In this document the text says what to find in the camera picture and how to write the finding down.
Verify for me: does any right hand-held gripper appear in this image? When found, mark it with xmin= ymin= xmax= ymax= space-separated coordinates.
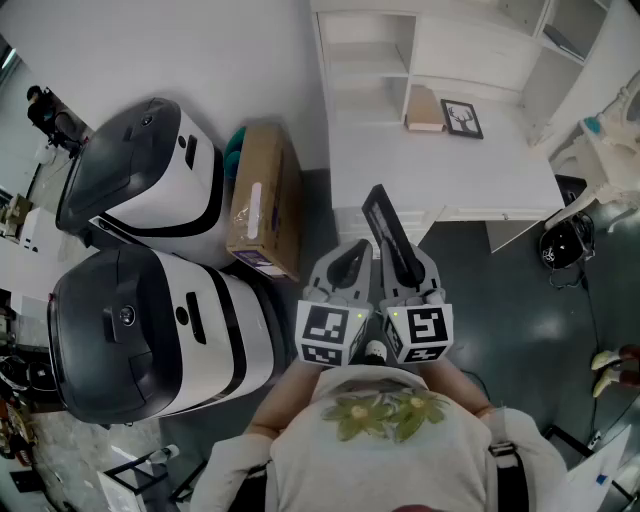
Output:
xmin=377 ymin=244 xmax=456 ymax=365

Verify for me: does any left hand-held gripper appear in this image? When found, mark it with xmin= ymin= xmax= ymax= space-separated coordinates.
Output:
xmin=294 ymin=240 xmax=374 ymax=369

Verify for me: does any black rectangular object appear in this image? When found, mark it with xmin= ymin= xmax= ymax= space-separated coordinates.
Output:
xmin=360 ymin=183 xmax=427 ymax=291

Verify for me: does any person's right forearm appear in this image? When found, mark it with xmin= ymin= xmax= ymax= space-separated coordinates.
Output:
xmin=423 ymin=357 xmax=495 ymax=419

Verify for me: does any person's left forearm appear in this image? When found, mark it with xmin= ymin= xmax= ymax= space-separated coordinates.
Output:
xmin=243 ymin=360 xmax=322 ymax=437

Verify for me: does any white desk with shelves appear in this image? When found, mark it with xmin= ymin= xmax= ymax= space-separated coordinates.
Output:
xmin=310 ymin=0 xmax=621 ymax=254

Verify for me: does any person's white shoe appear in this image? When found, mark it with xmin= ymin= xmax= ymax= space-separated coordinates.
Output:
xmin=363 ymin=339 xmax=389 ymax=365

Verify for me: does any brown cardboard box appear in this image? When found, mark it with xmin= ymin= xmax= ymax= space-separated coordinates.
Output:
xmin=225 ymin=123 xmax=304 ymax=284

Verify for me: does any teal round object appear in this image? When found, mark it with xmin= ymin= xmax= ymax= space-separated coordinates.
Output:
xmin=223 ymin=125 xmax=248 ymax=184

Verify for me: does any person's grey floral shirt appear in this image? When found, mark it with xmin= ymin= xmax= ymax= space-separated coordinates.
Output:
xmin=189 ymin=363 xmax=570 ymax=512

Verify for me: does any white and black robot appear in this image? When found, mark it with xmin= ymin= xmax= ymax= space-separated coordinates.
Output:
xmin=46 ymin=247 xmax=277 ymax=427
xmin=54 ymin=97 xmax=227 ymax=269

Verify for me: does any white ornate chair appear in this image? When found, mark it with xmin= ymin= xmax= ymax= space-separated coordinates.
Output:
xmin=547 ymin=69 xmax=640 ymax=235

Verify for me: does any clear plastic bottle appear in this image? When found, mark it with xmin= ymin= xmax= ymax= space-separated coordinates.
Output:
xmin=149 ymin=443 xmax=181 ymax=464

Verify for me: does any dark flat tablet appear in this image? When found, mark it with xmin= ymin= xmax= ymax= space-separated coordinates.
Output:
xmin=542 ymin=23 xmax=585 ymax=62

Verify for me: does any black metal stool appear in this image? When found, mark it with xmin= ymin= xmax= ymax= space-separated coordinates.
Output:
xmin=99 ymin=442 xmax=206 ymax=512

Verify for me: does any white equipment box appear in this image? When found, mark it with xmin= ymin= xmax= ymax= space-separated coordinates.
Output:
xmin=18 ymin=207 xmax=69 ymax=257

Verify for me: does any framed deer picture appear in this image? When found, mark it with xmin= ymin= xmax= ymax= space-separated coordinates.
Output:
xmin=439 ymin=98 xmax=485 ymax=141

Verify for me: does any black backpack strap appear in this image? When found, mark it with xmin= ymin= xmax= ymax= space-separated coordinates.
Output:
xmin=238 ymin=462 xmax=275 ymax=501
xmin=487 ymin=440 xmax=532 ymax=512

